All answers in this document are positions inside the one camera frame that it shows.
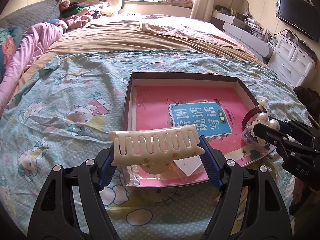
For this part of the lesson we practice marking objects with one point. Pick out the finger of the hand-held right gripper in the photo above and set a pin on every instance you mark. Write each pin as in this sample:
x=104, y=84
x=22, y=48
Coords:
x=300, y=130
x=267, y=131

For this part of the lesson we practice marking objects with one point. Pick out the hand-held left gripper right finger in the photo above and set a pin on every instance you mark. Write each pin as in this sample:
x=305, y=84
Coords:
x=212, y=161

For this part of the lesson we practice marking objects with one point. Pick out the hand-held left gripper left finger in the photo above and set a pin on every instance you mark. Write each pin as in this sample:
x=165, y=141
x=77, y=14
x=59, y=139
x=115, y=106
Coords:
x=106, y=166

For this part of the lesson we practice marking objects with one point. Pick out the white pearl hair accessory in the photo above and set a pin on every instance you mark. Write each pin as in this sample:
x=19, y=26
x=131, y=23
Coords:
x=265, y=118

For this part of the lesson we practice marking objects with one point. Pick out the clear bag of dark beads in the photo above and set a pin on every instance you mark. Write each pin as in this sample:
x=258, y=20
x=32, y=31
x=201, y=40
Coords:
x=248, y=138

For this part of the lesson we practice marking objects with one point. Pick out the white jewelry card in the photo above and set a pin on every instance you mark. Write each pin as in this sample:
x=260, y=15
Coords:
x=188, y=167

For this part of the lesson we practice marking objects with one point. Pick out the cream hair claw clip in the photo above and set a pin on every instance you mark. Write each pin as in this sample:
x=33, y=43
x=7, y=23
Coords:
x=155, y=155

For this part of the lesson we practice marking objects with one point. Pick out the dark cardboard box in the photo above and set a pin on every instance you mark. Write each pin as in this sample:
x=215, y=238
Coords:
x=130, y=105

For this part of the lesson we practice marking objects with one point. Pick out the dark fluffy object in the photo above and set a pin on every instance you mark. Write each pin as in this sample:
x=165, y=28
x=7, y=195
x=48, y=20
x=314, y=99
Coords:
x=308, y=101

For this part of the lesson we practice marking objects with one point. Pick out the white drawer dresser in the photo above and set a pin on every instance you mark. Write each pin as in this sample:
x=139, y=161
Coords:
x=290, y=60

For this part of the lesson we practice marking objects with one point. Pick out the cartoon cat printed blanket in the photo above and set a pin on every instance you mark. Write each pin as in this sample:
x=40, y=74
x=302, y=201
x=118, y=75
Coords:
x=62, y=105

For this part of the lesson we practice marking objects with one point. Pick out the white low cabinet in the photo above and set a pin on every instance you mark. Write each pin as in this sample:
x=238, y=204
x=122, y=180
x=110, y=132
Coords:
x=247, y=35

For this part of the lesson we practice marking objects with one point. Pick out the black flat television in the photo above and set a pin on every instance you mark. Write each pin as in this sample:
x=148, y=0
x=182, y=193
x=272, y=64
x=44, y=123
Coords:
x=296, y=12

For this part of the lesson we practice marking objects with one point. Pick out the brown bed sheet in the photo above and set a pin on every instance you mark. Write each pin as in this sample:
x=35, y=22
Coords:
x=112, y=37

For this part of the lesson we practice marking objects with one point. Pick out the pink floral cloth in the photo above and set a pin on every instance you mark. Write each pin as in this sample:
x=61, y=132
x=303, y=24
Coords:
x=180, y=31

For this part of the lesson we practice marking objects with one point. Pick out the pink blanket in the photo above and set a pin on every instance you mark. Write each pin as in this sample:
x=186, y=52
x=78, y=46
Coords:
x=35, y=42

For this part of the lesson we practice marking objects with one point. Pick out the pile of clothes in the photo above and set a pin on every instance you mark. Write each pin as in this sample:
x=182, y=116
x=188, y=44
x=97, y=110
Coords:
x=80, y=17

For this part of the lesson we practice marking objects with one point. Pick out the dark floral quilt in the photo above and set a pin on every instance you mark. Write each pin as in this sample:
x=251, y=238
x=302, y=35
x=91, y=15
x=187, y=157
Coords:
x=8, y=45

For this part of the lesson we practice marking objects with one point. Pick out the grey quilted pillow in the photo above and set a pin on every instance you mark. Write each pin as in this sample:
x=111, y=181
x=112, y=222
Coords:
x=37, y=10

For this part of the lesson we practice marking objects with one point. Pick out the wavy frame mirror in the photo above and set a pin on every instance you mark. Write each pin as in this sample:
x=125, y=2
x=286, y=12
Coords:
x=241, y=3

